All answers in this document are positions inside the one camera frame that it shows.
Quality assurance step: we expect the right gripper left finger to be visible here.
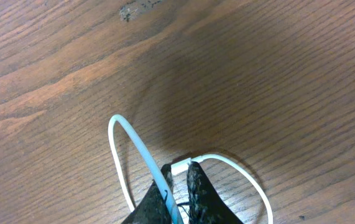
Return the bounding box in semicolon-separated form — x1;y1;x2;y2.
122;180;172;224

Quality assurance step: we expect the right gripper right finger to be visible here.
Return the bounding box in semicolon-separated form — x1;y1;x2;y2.
187;162;243;224

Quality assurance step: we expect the white usb cable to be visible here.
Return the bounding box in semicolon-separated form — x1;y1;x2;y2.
108;114;274;224

